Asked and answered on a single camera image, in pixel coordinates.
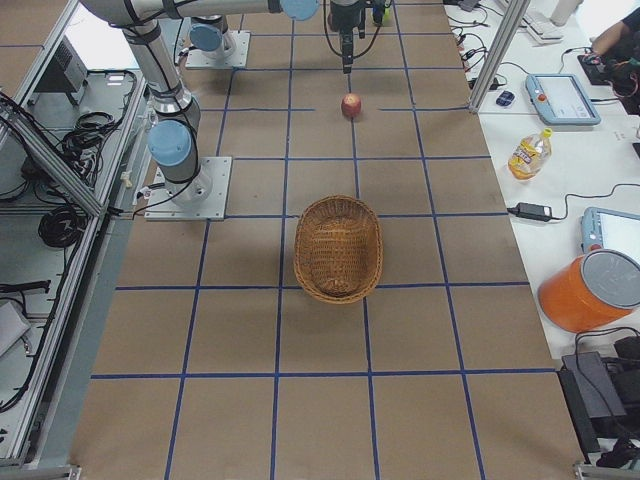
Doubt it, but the orange bucket with lid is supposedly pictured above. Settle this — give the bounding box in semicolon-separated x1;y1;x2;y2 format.
537;249;639;333

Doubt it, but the black power adapter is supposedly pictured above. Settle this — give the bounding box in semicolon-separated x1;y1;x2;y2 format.
507;202;553;222

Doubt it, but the orange juice bottle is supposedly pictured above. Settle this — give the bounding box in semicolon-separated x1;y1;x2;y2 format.
507;127;553;180

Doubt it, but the teach pendant near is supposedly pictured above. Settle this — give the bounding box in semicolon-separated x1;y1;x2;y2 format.
580;207;640;263

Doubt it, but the small blue checkered pouch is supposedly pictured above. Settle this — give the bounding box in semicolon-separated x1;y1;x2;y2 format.
495;91;515;108

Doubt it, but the aluminium frame post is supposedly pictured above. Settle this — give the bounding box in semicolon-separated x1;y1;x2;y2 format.
468;0;529;114

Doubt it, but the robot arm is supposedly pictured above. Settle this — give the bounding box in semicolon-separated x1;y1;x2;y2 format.
189;15;235;61
82;1;323;218

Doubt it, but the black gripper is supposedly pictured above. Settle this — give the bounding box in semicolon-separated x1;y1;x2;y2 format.
327;0;366;75

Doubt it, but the person forearm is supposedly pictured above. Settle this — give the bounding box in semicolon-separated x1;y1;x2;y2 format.
591;16;639;56

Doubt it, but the wicker basket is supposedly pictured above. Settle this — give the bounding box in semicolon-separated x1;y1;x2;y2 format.
294;195;383;305

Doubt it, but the red yellow apple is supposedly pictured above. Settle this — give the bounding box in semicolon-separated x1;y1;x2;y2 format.
341;93;362;119

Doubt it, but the teach pendant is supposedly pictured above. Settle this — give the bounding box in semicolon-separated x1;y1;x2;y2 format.
580;207;640;263
525;74;601;126

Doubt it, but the teach pendant far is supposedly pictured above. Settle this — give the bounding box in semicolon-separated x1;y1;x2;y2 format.
525;74;601;126

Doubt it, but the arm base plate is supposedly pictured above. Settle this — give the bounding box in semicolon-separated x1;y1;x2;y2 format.
143;157;232;221
186;27;251;70

